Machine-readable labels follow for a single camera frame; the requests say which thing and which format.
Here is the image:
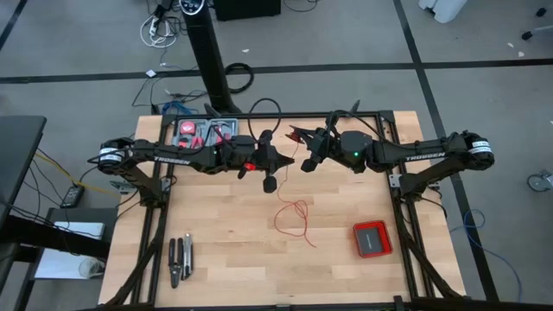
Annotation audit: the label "black aluminium table frame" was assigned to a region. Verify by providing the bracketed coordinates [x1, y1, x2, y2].
[101, 99, 553, 311]

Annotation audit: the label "white sheet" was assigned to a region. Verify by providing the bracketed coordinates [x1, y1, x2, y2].
[33, 248, 107, 281]

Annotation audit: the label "white power strip with cables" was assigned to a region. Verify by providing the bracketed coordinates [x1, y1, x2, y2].
[139, 12, 180, 49]

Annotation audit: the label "yellow cable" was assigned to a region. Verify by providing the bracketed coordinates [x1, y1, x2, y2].
[34, 149, 123, 198]

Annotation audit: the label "red-handled pliers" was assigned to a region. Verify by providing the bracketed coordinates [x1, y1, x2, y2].
[177, 135, 207, 150]

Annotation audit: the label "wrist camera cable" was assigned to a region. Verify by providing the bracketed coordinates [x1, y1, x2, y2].
[330, 109, 388, 143]
[248, 98, 283, 146]

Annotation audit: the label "black desk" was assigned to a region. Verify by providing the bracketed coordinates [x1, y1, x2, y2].
[0, 114, 112, 311]

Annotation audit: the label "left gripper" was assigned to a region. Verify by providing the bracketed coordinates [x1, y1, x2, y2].
[211, 129, 296, 194]

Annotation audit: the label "red wire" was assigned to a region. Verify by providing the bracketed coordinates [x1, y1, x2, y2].
[273, 138, 319, 249]

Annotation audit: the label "black coiled floor cable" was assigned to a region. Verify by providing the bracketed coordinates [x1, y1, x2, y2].
[224, 61, 256, 94]

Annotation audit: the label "red tray with dark base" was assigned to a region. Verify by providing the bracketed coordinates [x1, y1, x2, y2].
[352, 219, 395, 259]

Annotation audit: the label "black wire stripper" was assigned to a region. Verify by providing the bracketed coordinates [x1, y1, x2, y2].
[167, 237, 185, 289]

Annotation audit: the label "grey caster wheel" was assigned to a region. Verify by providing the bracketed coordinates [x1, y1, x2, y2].
[526, 169, 553, 194]

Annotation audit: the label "black power adapter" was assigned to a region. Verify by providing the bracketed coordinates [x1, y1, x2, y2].
[60, 184, 86, 209]

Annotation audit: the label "blue floor cable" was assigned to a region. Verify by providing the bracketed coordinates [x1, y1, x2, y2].
[161, 99, 196, 116]
[448, 208, 524, 303]

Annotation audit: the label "grey tool kit case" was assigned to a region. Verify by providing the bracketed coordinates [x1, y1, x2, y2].
[171, 117, 239, 150]

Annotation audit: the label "clear plastic cup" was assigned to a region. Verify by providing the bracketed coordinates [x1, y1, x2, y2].
[77, 257, 107, 279]

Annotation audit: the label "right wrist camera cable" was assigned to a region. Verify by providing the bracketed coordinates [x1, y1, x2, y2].
[330, 109, 388, 143]

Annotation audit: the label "black tower fan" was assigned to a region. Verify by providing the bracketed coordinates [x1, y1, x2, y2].
[178, 0, 244, 117]

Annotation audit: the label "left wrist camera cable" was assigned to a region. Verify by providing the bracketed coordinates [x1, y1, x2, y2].
[248, 98, 283, 146]

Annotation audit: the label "black box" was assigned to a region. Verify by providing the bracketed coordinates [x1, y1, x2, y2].
[213, 0, 283, 22]

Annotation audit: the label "white plastic object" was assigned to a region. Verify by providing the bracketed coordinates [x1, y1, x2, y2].
[417, 0, 469, 24]

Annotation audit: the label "white flat device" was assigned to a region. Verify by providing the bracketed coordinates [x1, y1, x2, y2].
[53, 220, 107, 241]

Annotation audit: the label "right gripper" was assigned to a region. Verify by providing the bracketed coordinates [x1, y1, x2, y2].
[288, 112, 375, 175]

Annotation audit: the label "small silver hammer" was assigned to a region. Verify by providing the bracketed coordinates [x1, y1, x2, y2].
[210, 120, 232, 136]

